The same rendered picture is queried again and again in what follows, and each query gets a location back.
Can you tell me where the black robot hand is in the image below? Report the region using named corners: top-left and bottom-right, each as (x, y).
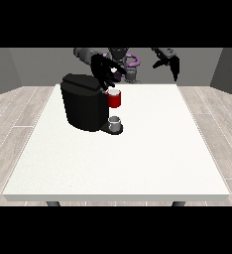
top-left (89, 54), bottom-right (128, 91)
top-left (152, 54), bottom-right (180, 82)

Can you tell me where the red pod holder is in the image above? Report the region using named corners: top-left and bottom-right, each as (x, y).
top-left (106, 88), bottom-right (122, 109)

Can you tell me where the black coffee machine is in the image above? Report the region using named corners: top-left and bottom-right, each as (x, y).
top-left (59, 72), bottom-right (124, 135)

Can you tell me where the grey purple robot trunk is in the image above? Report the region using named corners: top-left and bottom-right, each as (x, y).
top-left (102, 48), bottom-right (143, 84)

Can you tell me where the small grey cup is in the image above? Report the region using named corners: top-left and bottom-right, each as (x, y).
top-left (107, 115), bottom-right (123, 133)

